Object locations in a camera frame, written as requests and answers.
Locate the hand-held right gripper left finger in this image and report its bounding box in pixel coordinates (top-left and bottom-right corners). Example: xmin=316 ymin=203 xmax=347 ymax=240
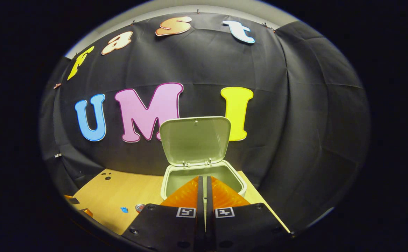
xmin=122 ymin=176 xmax=204 ymax=252

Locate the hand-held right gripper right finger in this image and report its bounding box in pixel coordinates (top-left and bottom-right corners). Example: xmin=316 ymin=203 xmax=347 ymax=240
xmin=206 ymin=176 xmax=292 ymax=252

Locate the pale green desktop garbage bin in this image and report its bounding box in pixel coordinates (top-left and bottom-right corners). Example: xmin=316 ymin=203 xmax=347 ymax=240
xmin=159 ymin=116 xmax=247 ymax=207

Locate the wooden desktop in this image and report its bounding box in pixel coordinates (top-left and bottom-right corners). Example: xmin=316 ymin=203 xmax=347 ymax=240
xmin=64 ymin=169 xmax=291 ymax=236

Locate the black backdrop cloth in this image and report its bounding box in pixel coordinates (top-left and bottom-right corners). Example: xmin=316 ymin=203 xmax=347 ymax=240
xmin=40 ymin=12 xmax=371 ymax=231

